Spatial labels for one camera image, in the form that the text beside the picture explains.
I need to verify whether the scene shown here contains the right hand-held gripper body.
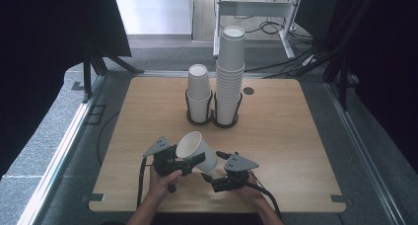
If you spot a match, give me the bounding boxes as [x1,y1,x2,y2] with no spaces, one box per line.
[212,153,259,193]

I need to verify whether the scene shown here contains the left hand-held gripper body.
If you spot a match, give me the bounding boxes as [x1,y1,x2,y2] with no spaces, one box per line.
[143,135,185,178]

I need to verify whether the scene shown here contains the white paper cup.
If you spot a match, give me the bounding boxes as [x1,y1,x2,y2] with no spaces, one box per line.
[175,130,219,174]

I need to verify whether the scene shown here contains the black wire cup holder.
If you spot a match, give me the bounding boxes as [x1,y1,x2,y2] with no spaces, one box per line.
[184,90,244,129]

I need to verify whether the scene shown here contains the short stack of paper cups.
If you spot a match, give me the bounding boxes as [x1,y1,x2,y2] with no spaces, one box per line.
[186,63,213,123]

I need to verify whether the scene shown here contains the tall stack of paper cups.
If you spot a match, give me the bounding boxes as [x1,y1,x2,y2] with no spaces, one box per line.
[215,25,246,126]

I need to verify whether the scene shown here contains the person's left hand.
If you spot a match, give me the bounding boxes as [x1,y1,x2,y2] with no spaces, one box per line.
[146,168,183,203]

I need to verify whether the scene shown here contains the person's right hand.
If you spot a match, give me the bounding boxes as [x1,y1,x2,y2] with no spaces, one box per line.
[234,174,267,206]

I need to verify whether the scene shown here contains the dark floor socket plate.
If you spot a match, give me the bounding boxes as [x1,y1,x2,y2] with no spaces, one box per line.
[86,104,106,125]

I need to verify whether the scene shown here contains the black metal stand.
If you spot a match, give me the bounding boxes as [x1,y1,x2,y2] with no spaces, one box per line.
[323,53,351,111]
[82,40,146,103]

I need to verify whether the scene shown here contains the dark curtain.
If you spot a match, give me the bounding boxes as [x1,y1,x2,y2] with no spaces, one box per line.
[295,0,418,174]
[0,0,132,180]

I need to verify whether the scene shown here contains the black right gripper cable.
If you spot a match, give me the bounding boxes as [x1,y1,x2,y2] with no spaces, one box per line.
[245,180,284,221]

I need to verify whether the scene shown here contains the thin black floor cable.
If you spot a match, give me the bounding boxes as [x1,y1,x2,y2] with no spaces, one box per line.
[97,111,121,167]

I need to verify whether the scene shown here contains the aluminium floor rail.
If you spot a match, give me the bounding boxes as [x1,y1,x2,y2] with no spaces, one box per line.
[16,75,106,225]
[324,81,408,225]

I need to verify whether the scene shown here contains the black floor cable bundle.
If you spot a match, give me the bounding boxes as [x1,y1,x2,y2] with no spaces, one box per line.
[243,17,333,80]

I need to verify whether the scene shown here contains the white metal desk frame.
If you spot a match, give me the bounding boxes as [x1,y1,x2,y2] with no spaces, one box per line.
[212,0,305,60]

